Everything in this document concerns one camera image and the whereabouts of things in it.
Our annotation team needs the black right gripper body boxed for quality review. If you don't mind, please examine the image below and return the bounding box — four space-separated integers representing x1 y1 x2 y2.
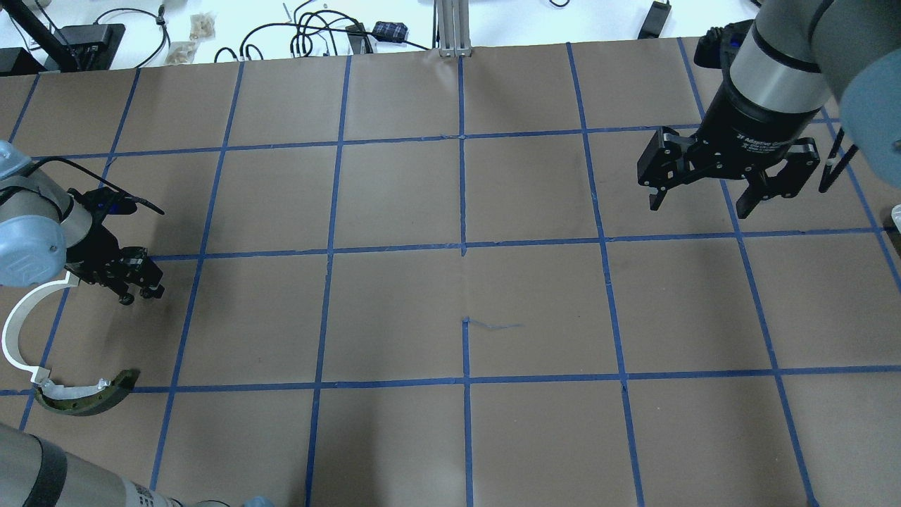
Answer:
636 106 821 199

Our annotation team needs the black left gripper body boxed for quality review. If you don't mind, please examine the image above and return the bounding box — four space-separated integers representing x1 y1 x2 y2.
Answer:
67 187 152 293

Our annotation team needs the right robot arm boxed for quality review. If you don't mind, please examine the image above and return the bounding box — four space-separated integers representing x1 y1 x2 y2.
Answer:
637 1 900 218

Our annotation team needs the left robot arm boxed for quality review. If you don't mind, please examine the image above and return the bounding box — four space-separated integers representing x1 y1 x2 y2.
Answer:
1 142 165 306

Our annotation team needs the dark green curved part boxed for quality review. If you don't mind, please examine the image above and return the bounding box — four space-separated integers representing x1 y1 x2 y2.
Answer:
34 369 141 417

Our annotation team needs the black power adapter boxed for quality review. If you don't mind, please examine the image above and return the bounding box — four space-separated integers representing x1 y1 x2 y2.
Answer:
637 1 672 39

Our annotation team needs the white semicircular bracket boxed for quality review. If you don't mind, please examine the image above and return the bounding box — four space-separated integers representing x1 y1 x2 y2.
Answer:
2 273 80 387

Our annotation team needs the aluminium frame post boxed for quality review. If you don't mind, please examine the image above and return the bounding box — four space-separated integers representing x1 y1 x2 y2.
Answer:
432 0 472 58

